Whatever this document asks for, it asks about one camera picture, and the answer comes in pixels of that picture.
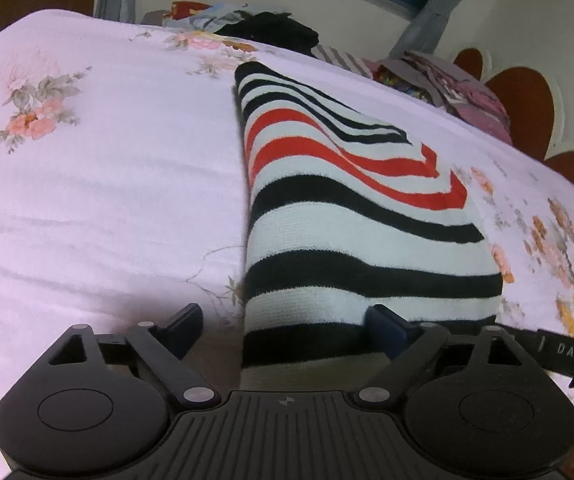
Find brown heart-shaped headboard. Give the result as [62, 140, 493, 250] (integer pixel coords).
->
[449, 47, 574, 206]

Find grey white striped cloth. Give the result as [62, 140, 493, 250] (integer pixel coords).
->
[312, 44, 375, 80]

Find pink clothes pile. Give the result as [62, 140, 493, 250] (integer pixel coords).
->
[377, 50, 514, 145]

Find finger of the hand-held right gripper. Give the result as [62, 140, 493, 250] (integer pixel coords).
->
[506, 327, 542, 356]

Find light blue white clothes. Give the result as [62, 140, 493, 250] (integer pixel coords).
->
[162, 2, 253, 28]

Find black clothes pile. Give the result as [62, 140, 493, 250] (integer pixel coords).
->
[214, 11, 320, 57]

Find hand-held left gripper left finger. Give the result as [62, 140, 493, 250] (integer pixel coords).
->
[47, 303, 220, 408]

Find colourful patterned cloth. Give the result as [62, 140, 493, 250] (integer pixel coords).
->
[374, 62, 430, 103]

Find black white red striped sweater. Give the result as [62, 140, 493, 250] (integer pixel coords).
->
[232, 61, 504, 391]

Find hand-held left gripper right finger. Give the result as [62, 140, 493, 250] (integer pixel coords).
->
[352, 304, 522, 406]

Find pink floral bedsheet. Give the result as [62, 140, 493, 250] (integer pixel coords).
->
[0, 8, 574, 480]

